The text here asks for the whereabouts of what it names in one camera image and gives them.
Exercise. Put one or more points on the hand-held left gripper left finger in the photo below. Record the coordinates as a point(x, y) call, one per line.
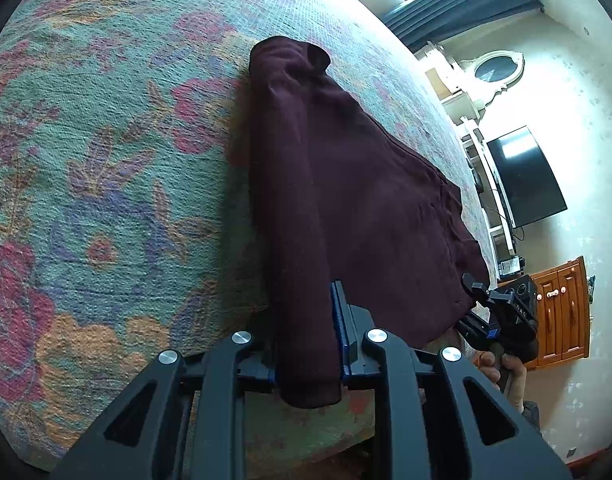
point(258, 362)

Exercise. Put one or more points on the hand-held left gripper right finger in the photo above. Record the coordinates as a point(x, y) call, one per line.
point(339, 320)

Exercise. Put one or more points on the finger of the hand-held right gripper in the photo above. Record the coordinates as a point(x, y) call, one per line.
point(477, 286)
point(483, 330)

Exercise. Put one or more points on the dark maroon pants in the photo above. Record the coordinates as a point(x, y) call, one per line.
point(361, 185)

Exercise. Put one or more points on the person's right hand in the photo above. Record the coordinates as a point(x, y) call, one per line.
point(515, 369)

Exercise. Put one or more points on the printed paper sign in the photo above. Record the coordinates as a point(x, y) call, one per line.
point(510, 266)

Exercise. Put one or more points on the wooden cabinet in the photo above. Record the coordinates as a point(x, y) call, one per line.
point(561, 310)

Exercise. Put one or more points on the white TV cabinet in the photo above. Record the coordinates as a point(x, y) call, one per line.
point(491, 210)

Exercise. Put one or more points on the black flat television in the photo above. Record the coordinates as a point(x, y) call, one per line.
point(528, 180)

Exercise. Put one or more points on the white vanity dresser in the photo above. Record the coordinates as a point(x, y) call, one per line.
point(491, 67)

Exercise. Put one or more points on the dark blue curtain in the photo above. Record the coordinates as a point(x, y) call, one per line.
point(461, 5)

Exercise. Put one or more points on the floral bed blanket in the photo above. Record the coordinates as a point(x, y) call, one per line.
point(110, 110)

